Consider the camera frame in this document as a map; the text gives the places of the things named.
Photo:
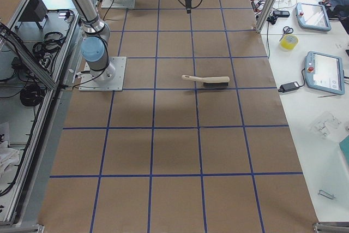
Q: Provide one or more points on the beige hand brush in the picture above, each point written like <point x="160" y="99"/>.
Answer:
<point x="209" y="82"/>

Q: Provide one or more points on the black scissors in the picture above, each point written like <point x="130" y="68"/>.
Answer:
<point x="286" y="30"/>

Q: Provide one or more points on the yellow tape roll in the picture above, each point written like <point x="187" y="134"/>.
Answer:
<point x="289" y="42"/>

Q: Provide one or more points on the blue teach pendant far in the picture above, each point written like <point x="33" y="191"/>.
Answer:
<point x="313" y="17"/>

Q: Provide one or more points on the blue teach pendant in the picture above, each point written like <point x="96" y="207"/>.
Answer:
<point x="313" y="17"/>
<point x="324" y="72"/>

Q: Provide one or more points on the black power adapter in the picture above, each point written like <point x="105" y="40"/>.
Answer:
<point x="289" y="87"/>

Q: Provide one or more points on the blue teach pendant near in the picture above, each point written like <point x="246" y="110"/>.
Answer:
<point x="324" y="72"/>

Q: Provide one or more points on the aluminium frame post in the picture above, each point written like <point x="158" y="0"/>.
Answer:
<point x="270" y="1"/>

